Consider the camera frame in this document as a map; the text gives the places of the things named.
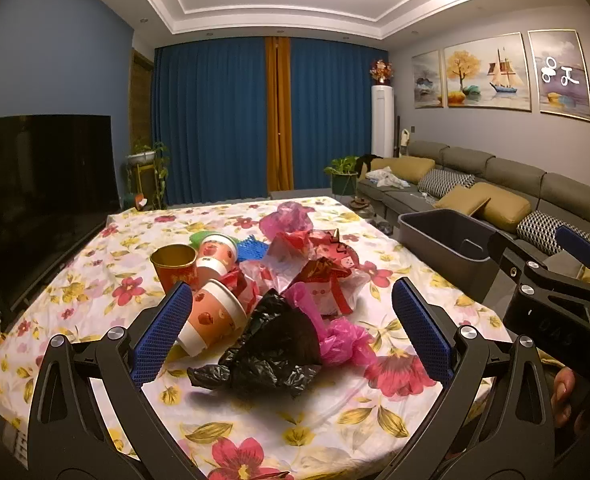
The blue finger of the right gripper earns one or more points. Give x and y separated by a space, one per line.
575 244

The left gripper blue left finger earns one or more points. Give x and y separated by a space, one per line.
154 332

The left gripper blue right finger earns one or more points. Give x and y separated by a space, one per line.
432 346

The red gold paper cup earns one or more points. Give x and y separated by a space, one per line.
173 264

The pink plastic bag front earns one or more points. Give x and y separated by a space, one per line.
340 341

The red white plastic bag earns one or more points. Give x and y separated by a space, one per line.
330 269

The white orange paper cup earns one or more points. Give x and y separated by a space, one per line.
216 257

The black plastic bag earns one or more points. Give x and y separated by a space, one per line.
278 352

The blue foam net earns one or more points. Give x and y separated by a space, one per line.
251 249

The purple pink plastic bag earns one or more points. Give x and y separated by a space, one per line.
289 217

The dark grey trash bin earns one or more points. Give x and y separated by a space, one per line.
462 249

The person's right hand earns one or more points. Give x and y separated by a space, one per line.
563 384

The patterned pillow near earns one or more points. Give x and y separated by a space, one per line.
539 229

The patterned pillow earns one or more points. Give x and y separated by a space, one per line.
539 229
438 182

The grey sectional sofa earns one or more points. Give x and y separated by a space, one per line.
554 194

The mustard cushion large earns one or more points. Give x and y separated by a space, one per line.
502 208

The mustard cushion small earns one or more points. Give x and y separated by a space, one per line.
463 200

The patterned pillow far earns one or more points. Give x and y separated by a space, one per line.
438 182

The floral tablecloth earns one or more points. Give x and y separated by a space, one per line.
347 423

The white cloth on sofa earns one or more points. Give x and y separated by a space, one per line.
385 178

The mustard cushion far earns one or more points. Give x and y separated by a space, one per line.
408 168

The potted green plant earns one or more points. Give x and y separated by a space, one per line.
343 175

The right purple painting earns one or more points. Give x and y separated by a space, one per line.
563 86

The plant on wooden stand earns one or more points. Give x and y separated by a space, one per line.
147 175

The black television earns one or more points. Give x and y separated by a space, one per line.
57 187

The sailboat tree painting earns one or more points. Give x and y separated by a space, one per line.
488 73

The white standing air conditioner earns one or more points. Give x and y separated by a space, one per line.
383 120

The left landscape painting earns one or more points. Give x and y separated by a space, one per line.
427 87

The red flower decoration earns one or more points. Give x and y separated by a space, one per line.
382 72

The blue curtain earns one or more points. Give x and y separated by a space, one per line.
209 108

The orange curtain strip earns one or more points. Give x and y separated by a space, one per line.
280 159

